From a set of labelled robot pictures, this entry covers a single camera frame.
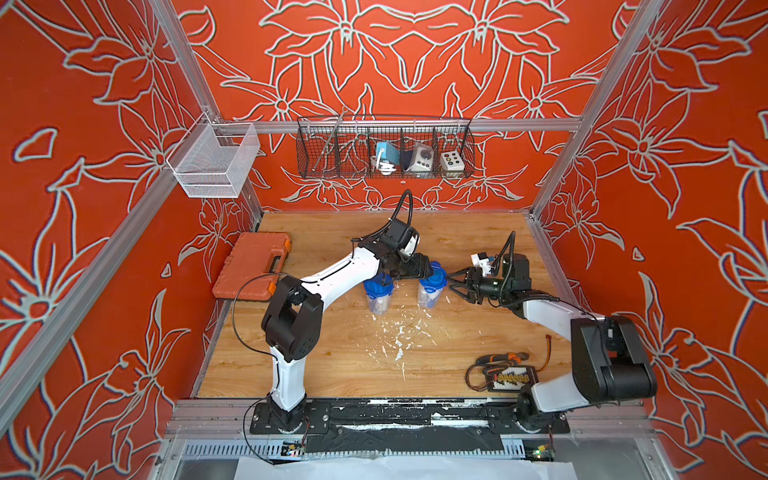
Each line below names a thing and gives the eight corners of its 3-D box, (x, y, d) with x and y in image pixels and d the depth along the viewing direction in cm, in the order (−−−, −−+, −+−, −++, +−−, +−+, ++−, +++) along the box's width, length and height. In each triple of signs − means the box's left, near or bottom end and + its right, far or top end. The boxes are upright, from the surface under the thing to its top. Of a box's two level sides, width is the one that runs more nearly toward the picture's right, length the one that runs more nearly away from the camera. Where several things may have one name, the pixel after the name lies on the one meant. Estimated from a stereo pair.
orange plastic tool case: (220, 301, 97) (211, 291, 92) (243, 243, 113) (237, 232, 108) (276, 301, 97) (271, 291, 92) (291, 242, 113) (287, 232, 108)
